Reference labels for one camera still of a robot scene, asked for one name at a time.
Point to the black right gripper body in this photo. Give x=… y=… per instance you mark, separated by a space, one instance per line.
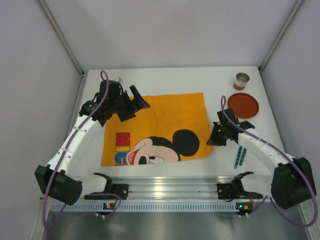
x=216 y=135

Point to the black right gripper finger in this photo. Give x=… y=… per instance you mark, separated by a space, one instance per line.
x=216 y=130
x=220 y=141

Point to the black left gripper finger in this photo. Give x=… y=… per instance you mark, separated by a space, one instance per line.
x=138 y=101
x=126 y=112

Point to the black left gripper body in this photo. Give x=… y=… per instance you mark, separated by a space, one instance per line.
x=128 y=107

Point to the orange cartoon mouse towel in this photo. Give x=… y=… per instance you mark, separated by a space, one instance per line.
x=175 y=128

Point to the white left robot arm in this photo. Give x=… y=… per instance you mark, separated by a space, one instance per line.
x=57 y=179

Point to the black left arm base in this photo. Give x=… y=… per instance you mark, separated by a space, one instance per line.
x=111 y=192

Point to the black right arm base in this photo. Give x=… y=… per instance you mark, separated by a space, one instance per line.
x=231 y=191

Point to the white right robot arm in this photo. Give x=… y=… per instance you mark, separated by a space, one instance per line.
x=290 y=180

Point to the red round plate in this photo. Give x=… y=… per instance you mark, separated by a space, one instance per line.
x=244 y=105

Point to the metal cup brown base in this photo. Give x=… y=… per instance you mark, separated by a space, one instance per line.
x=241 y=80

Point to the fork with teal handle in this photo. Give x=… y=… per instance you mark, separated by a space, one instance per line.
x=237 y=160

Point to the aluminium mounting rail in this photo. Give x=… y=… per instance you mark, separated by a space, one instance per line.
x=160 y=187

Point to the slotted grey cable duct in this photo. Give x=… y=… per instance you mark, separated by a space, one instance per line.
x=135 y=207

